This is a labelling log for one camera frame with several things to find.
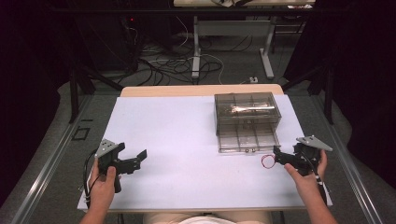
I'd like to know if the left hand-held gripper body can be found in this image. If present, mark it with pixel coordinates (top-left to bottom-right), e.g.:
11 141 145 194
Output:
94 138 142 194

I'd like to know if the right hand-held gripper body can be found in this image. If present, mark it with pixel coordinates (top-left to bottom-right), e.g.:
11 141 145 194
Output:
277 134 333 177

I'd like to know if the red bracelet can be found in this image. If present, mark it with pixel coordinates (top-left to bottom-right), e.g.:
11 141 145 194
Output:
261 154 276 170

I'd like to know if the clear plastic drawer box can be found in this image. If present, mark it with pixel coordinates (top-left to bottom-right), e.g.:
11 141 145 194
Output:
213 91 283 154

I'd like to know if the person's right hand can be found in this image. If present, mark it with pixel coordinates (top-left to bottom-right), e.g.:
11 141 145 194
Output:
283 148 329 194

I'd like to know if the person's left hand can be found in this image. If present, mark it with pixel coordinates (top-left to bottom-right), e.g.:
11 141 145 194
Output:
88 158 118 214

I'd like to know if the white table mat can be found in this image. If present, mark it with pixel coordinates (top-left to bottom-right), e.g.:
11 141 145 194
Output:
77 94 333 213

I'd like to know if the black metal stand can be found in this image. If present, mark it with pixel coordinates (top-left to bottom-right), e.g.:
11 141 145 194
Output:
68 59 125 125
281 63 334 126

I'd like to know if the person's lap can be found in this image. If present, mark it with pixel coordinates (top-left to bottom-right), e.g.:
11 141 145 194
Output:
142 211 273 224

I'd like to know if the black curtain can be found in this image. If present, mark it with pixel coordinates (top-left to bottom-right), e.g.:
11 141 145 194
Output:
283 0 396 189
0 0 78 209

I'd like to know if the white desk with metal legs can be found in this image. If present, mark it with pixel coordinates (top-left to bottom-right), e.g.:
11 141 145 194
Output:
173 0 316 80

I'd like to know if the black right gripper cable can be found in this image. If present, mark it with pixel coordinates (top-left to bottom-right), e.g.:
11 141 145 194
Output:
299 151 329 205

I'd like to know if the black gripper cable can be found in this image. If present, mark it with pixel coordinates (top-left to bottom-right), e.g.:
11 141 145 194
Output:
299 151 329 205
81 148 103 209

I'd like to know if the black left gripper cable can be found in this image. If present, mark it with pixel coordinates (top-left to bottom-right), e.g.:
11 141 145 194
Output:
81 148 103 209

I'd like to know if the metal floor rail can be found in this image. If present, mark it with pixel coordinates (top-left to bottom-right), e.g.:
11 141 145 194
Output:
10 94 94 224
311 92 385 224

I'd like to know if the tangle of floor cables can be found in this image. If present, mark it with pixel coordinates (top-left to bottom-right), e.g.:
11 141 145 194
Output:
118 15 256 87

